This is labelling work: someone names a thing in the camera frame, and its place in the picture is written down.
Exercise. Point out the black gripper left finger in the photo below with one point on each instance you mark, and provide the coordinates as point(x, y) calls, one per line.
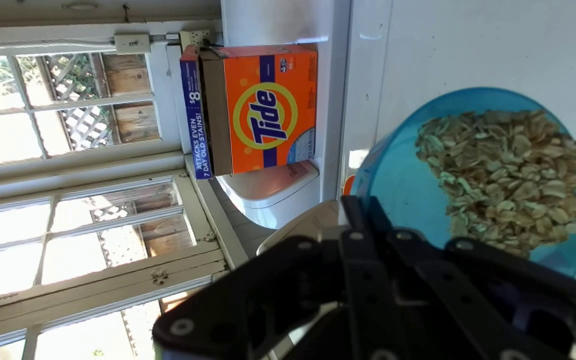
point(249, 293)

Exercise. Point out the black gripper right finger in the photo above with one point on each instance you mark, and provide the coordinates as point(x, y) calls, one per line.
point(475, 287)

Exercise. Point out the beige oat flakes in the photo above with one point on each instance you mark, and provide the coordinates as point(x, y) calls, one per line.
point(509, 177)

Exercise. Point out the blue plastic bowl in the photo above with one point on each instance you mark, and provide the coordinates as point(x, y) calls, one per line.
point(401, 181)

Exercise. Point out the small orange bowl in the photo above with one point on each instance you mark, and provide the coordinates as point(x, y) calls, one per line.
point(348, 186)

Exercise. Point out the orange Tide detergent box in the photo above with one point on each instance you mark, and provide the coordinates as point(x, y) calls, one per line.
point(260, 113)

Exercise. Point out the small white box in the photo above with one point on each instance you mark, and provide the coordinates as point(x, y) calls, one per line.
point(197, 39)

